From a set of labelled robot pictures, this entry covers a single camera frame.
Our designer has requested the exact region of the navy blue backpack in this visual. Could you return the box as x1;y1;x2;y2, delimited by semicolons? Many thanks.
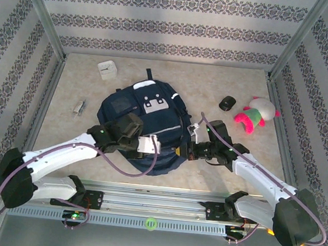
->
91;63;198;181

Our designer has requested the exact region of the small grey tube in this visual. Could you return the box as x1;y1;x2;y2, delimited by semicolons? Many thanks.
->
72;98;88;117

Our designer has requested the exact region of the black computer mouse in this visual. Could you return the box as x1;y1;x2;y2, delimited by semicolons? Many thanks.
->
218;95;237;113

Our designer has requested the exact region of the pink green white plush toy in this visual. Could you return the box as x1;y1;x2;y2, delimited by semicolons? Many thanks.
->
232;94;282;138

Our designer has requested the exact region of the white square clock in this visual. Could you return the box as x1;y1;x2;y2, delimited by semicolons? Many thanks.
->
95;59;120;82

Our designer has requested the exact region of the small circuit board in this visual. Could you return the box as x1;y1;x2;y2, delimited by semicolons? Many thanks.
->
62;209;87;221
225;225;249;238

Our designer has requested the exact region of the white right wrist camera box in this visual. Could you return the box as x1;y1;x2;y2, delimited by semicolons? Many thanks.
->
185;122;203;145

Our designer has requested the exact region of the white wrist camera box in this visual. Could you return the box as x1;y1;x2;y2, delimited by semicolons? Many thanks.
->
136;132;163;155
185;122;203;145

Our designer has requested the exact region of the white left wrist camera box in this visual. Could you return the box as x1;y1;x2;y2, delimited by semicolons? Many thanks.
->
136;132;163;155

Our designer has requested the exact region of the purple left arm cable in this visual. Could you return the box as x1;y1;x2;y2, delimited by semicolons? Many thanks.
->
0;119;161;237

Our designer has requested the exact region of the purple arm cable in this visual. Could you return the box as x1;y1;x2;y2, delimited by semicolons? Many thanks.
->
0;119;161;237
187;111;328;246

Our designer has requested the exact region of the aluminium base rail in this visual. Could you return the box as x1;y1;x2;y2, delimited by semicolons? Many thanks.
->
0;170;313;235

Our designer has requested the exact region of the green tape ring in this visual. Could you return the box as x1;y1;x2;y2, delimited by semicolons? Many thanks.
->
144;216;159;231

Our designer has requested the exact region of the aluminium side rail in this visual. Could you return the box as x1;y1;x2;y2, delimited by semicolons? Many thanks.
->
10;52;69;186
254;77;316;209

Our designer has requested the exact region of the grey slotted cable duct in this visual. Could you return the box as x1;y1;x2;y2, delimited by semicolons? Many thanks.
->
6;202;228;239

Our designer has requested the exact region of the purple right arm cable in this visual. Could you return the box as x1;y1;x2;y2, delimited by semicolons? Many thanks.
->
187;111;328;246

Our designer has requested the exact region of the aluminium frame post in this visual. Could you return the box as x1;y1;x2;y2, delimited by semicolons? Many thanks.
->
6;0;74;60
267;0;328;86

